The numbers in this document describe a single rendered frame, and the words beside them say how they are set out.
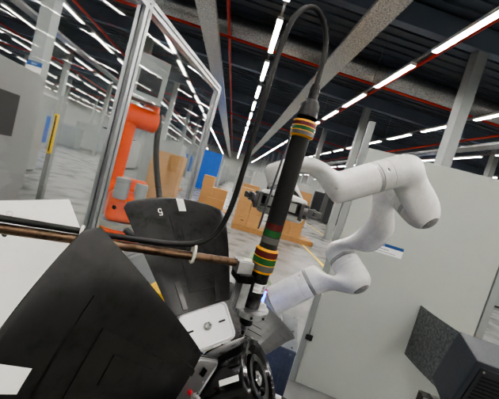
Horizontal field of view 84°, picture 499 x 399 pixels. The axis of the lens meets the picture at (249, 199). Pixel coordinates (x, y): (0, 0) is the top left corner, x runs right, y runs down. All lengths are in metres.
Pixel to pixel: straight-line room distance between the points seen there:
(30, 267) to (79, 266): 0.33
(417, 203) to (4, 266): 0.96
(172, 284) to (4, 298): 0.24
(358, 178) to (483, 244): 1.94
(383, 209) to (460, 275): 1.62
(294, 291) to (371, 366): 1.59
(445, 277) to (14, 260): 2.50
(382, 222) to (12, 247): 0.99
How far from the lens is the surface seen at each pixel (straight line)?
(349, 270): 1.19
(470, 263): 2.64
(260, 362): 0.52
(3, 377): 0.27
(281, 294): 1.22
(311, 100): 0.52
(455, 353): 1.08
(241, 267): 0.50
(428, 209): 0.97
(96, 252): 0.27
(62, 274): 0.26
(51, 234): 0.46
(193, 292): 0.52
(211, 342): 0.51
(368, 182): 0.80
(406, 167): 0.87
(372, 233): 1.09
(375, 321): 2.56
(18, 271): 0.58
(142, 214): 0.55
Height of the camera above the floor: 1.51
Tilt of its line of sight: 4 degrees down
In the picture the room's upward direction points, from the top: 16 degrees clockwise
